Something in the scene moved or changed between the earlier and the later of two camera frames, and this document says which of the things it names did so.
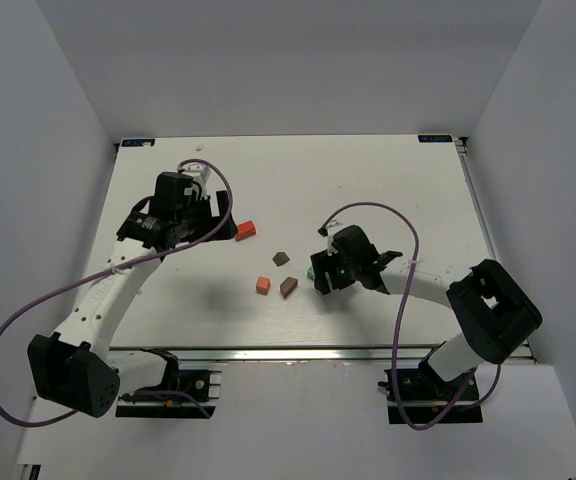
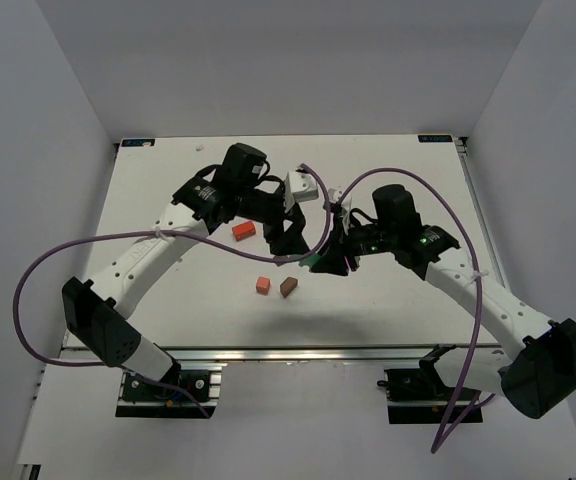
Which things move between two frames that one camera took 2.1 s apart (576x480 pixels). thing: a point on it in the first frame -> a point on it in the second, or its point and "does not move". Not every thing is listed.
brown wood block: x=288 y=286 does not move
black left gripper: x=213 y=218 -> x=284 y=220
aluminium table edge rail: x=278 y=354 does not move
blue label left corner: x=140 y=142 does not move
